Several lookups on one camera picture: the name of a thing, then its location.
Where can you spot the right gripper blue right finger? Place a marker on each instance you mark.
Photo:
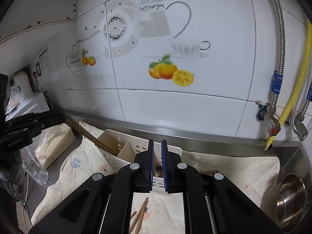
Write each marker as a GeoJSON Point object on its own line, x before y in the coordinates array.
{"type": "Point", "coordinates": [165, 158]}

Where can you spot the cream quilted mat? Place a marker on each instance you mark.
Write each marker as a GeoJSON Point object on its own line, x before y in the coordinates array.
{"type": "Point", "coordinates": [207, 193]}

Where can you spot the bagged beige napkin stack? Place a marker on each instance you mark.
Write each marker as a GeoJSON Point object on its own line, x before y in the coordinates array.
{"type": "Point", "coordinates": [52, 143]}

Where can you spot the stainless steel pot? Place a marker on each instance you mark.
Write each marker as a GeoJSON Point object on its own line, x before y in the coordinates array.
{"type": "Point", "coordinates": [286, 202]}

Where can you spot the wall instruction label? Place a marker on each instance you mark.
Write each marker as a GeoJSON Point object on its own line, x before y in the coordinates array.
{"type": "Point", "coordinates": [43, 58]}

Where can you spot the grey gloved hand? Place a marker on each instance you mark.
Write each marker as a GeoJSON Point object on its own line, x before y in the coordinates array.
{"type": "Point", "coordinates": [12, 175]}

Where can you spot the steel angle valve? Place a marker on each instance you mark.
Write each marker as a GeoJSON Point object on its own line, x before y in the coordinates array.
{"type": "Point", "coordinates": [299, 128]}

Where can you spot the clear glass mug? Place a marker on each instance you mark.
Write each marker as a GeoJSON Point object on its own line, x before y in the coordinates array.
{"type": "Point", "coordinates": [33, 168]}

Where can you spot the beige plastic utensil holder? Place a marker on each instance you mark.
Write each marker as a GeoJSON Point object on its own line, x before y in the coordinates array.
{"type": "Point", "coordinates": [124, 148]}

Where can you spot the red handled water valve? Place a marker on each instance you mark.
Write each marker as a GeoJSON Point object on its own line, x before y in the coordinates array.
{"type": "Point", "coordinates": [266, 114]}

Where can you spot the white countertop appliance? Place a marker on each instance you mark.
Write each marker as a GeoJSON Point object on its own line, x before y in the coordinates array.
{"type": "Point", "coordinates": [22, 98]}

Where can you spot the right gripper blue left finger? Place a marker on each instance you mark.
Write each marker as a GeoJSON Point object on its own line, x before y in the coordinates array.
{"type": "Point", "coordinates": [151, 162]}

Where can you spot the wall power socket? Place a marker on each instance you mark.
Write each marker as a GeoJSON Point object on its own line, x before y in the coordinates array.
{"type": "Point", "coordinates": [37, 72]}

